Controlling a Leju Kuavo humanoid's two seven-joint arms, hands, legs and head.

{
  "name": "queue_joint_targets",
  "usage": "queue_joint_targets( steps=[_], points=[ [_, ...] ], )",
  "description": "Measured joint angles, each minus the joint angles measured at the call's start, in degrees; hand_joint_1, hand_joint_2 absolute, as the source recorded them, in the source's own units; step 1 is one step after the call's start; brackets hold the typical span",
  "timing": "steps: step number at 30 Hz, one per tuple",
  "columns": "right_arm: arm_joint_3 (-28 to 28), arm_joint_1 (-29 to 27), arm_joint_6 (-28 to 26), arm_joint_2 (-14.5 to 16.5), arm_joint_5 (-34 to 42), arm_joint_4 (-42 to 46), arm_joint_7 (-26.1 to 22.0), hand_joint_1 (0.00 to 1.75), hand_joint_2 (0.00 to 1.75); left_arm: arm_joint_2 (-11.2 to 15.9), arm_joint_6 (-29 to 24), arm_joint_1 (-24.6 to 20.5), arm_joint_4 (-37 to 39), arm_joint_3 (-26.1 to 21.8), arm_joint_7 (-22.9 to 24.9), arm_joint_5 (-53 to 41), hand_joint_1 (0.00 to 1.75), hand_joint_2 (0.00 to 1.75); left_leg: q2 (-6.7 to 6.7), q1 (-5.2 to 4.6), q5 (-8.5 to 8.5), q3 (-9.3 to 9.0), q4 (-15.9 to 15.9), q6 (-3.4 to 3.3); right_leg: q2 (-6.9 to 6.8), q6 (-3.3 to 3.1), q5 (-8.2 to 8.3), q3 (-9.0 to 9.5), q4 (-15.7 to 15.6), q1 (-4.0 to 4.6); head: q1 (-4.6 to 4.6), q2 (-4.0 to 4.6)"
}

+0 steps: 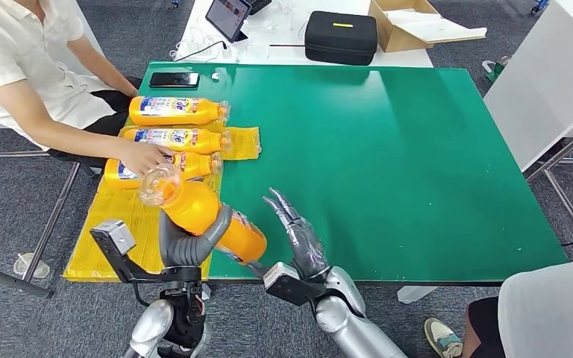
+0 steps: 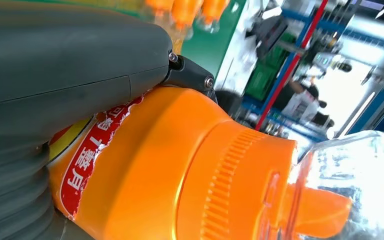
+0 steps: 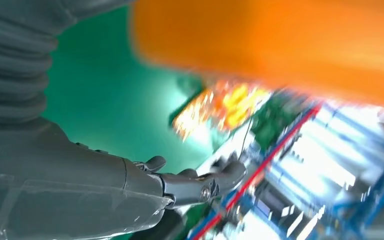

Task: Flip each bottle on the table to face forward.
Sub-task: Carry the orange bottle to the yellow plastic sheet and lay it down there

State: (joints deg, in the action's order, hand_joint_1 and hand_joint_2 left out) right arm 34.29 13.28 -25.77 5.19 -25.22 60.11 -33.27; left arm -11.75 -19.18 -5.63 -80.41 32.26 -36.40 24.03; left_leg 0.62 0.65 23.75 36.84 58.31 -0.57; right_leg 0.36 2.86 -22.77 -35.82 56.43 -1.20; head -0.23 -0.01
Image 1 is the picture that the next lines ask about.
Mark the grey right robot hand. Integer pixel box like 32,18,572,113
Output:
246,186,331,282

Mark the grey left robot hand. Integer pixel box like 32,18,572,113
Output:
158,204,234,269

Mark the person's right hand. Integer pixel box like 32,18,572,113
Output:
117,140,176,175

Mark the orange detergent bottle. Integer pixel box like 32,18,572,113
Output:
103,151,224,190
138,163,269,266
119,127,232,156
128,95,231,127

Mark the yellow taped cardboard mat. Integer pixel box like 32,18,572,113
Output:
63,121,263,283

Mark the black smartphone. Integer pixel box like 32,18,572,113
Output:
148,72,201,89

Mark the white table foot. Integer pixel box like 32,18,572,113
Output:
397,285,439,305

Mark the clear plastic cup lid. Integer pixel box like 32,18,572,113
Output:
13,251,51,279

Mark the person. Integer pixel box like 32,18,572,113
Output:
462,256,573,358
0,0,176,176

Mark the black tablet on stand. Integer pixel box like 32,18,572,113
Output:
205,0,253,44

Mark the person's shoe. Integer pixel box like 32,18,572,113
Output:
424,317,464,358

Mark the black electronic device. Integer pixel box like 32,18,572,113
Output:
242,0,273,16

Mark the white table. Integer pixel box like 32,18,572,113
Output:
170,0,434,69

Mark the black zipped carry case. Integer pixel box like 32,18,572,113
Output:
304,10,378,66

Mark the open cardboard box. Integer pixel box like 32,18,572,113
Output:
368,0,488,54

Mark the white sheet in box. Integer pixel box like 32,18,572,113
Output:
384,10,488,45

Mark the green and white floor object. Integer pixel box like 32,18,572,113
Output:
482,55,511,84

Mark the white desk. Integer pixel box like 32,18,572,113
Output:
483,0,573,173

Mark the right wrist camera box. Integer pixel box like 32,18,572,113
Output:
263,262,325,307

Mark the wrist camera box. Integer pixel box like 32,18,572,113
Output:
263,262,325,307
90,219,201,292

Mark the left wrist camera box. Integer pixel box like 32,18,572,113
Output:
90,219,201,292

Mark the metal frame with legs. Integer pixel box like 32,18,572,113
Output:
0,150,81,299

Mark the black charging cable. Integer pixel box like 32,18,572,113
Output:
175,40,228,63

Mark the white cable bundle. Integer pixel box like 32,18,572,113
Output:
170,19,240,64

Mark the metal desk frame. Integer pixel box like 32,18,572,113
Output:
523,116,573,255

